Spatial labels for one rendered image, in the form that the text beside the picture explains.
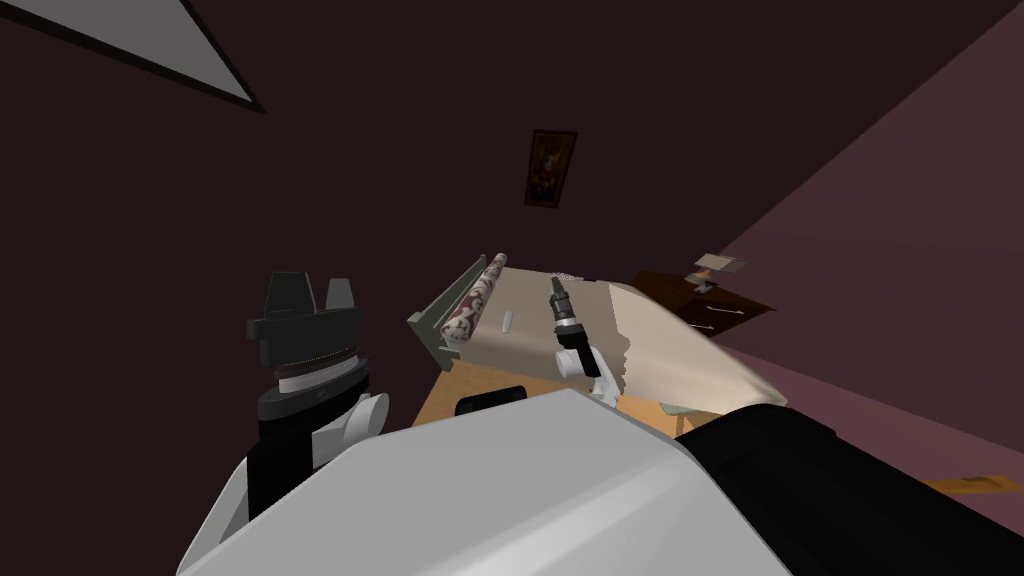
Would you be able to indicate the small white flat object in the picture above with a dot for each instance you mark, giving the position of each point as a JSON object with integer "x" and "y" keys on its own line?
{"x": 507, "y": 322}

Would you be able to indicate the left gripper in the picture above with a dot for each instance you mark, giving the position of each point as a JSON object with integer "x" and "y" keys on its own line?
{"x": 308, "y": 338}

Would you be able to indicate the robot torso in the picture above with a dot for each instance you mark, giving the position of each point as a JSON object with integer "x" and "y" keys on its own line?
{"x": 512, "y": 496}

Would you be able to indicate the dark brown nightstand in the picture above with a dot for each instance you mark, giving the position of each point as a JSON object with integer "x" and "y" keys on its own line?
{"x": 704, "y": 300}

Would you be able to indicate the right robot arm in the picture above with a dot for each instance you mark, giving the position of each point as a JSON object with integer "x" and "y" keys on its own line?
{"x": 840, "y": 496}

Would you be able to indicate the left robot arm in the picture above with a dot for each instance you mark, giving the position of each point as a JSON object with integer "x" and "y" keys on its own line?
{"x": 296, "y": 424}

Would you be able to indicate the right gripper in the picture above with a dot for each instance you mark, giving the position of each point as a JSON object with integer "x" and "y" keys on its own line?
{"x": 560, "y": 304}

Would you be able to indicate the beige bed with patterned bolster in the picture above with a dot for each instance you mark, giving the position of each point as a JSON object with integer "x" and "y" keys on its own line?
{"x": 680, "y": 352}

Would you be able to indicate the dark framed wall picture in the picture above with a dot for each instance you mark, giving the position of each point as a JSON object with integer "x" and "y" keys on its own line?
{"x": 550, "y": 170}

